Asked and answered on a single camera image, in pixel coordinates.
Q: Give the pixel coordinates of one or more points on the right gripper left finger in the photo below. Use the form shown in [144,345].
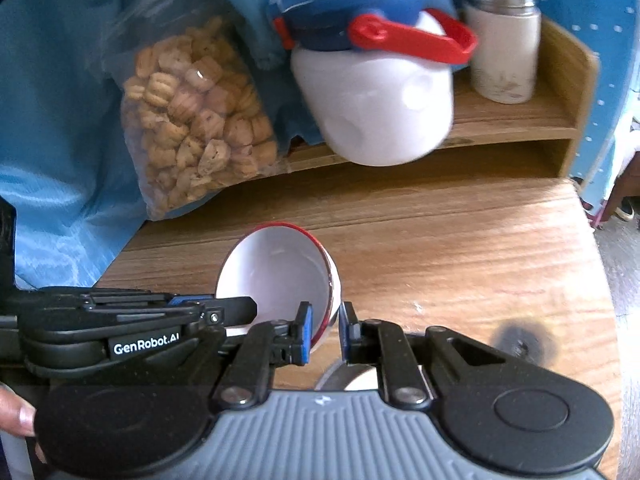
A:
[247,375]

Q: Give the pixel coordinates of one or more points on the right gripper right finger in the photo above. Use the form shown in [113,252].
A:
[385,346]

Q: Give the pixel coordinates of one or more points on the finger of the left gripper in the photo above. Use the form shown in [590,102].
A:
[224,312]

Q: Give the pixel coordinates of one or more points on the deep steel bowl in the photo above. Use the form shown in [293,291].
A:
[338,375]

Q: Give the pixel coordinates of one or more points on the white red-rimmed bowl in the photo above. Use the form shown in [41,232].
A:
[366,380]
[279,265]

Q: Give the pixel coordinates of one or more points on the person's left hand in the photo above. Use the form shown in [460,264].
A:
[17,415]

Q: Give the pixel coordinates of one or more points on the blue cloth cover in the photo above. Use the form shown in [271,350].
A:
[65,165]

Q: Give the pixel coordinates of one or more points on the bag of biscuits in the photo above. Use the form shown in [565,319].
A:
[193,120]

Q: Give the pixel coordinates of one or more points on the wooden desk shelf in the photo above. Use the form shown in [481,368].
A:
[554,117]

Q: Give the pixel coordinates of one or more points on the white jug blue lid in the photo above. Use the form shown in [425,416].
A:
[376,74]

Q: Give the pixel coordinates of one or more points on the white steel thermos cup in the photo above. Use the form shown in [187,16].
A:
[504,65]

